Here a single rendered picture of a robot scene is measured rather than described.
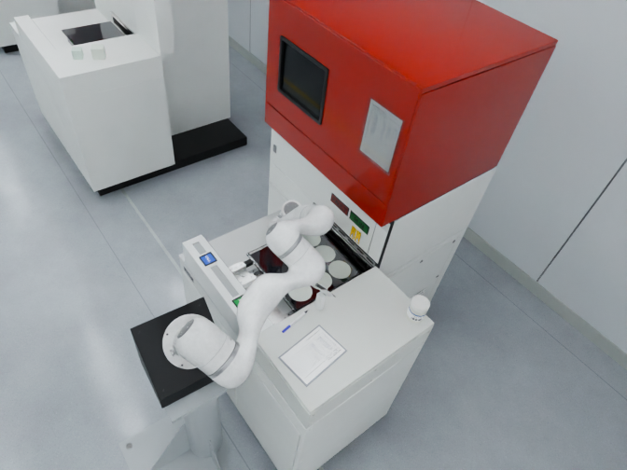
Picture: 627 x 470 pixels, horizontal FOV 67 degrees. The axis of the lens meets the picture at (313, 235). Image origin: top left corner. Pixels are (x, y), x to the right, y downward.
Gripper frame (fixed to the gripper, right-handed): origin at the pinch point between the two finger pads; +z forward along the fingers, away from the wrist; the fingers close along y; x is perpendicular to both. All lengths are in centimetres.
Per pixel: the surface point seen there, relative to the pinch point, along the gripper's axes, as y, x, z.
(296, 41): -55, -13, -59
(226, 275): 29.5, -19.7, -17.6
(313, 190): -22.4, 2.8, -2.4
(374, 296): 21.1, 40.3, -14.2
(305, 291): 25.6, 12.4, -9.1
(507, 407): 42, 133, 83
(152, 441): 106, -45, 51
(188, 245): 20.6, -40.1, -13.4
